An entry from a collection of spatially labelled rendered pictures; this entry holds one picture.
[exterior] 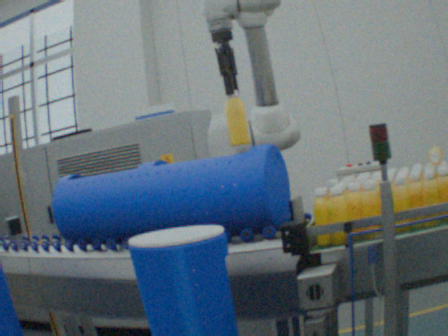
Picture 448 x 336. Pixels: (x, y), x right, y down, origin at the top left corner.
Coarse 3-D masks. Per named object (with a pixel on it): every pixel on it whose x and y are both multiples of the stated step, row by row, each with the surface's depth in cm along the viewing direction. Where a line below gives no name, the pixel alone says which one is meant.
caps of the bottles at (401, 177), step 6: (444, 162) 205; (402, 168) 217; (408, 168) 215; (414, 168) 210; (420, 168) 204; (426, 168) 200; (432, 168) 198; (438, 168) 194; (444, 168) 188; (390, 174) 207; (402, 174) 198; (414, 174) 191; (420, 174) 198; (426, 174) 186; (432, 174) 185; (396, 180) 190; (402, 180) 189
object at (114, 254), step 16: (272, 240) 212; (0, 256) 259; (16, 256) 254; (32, 256) 250; (48, 256) 246; (64, 256) 242; (80, 256) 239; (96, 256) 236; (112, 256) 233; (128, 256) 230
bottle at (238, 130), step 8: (232, 96) 221; (232, 104) 220; (240, 104) 221; (232, 112) 220; (240, 112) 220; (232, 120) 221; (240, 120) 220; (232, 128) 221; (240, 128) 221; (248, 128) 223; (232, 136) 221; (240, 136) 221; (248, 136) 222; (232, 144) 222; (240, 144) 221
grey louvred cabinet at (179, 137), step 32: (128, 128) 398; (160, 128) 393; (192, 128) 391; (0, 160) 425; (32, 160) 417; (64, 160) 410; (96, 160) 404; (128, 160) 399; (0, 192) 428; (32, 192) 419; (0, 224) 431; (32, 320) 435; (96, 320) 417
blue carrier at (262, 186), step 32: (160, 160) 235; (192, 160) 223; (224, 160) 217; (256, 160) 212; (64, 192) 239; (96, 192) 232; (128, 192) 226; (160, 192) 221; (192, 192) 217; (224, 192) 213; (256, 192) 209; (288, 192) 231; (64, 224) 238; (96, 224) 232; (128, 224) 227; (160, 224) 223; (192, 224) 220; (224, 224) 216; (256, 224) 214
